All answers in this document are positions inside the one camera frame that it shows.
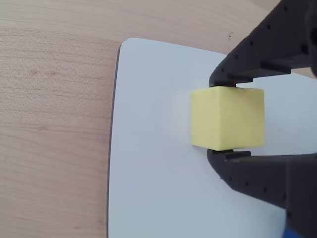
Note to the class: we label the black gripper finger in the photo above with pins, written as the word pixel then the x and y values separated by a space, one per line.
pixel 277 178
pixel 272 44

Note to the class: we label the yellow cube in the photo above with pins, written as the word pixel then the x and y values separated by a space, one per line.
pixel 227 119

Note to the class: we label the blue rectangular bin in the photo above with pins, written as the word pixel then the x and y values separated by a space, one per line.
pixel 289 234

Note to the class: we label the white mat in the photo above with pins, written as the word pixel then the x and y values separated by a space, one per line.
pixel 153 148

